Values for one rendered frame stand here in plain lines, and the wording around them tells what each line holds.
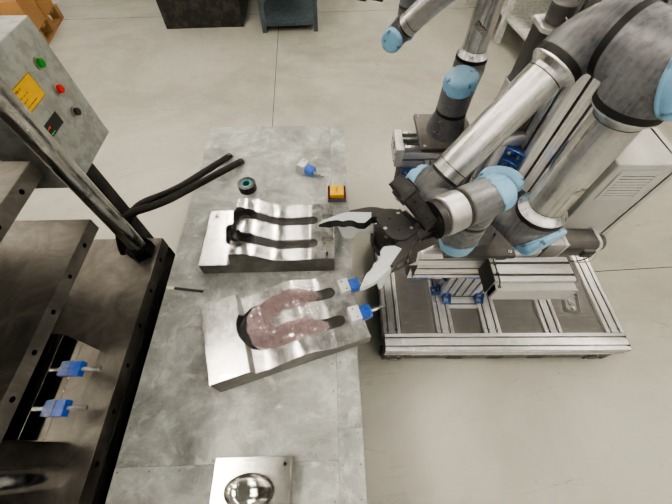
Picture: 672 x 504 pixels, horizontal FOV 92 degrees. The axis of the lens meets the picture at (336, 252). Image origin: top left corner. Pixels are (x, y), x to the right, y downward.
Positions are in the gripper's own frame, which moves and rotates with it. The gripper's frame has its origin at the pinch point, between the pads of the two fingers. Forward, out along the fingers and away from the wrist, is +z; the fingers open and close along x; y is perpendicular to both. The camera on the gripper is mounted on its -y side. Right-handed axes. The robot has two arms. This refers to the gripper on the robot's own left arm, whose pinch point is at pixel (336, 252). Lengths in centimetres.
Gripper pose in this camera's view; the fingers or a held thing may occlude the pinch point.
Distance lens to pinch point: 51.5
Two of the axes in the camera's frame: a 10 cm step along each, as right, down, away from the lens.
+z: -9.0, 3.7, -2.4
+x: -4.4, -6.8, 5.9
